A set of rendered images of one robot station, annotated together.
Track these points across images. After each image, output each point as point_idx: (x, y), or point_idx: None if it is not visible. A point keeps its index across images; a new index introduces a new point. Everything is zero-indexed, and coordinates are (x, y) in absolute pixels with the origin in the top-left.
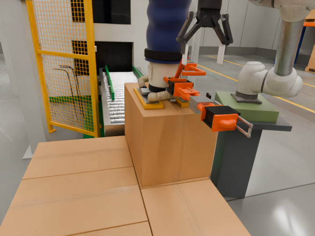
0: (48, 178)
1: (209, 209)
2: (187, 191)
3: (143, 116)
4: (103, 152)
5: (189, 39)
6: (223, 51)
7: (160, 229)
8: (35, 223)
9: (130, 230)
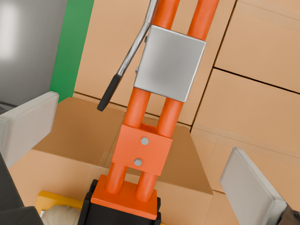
0: (299, 209)
1: (121, 39)
2: (127, 86)
3: (213, 196)
4: None
5: (284, 224)
6: (20, 108)
7: (207, 46)
8: None
9: (243, 64)
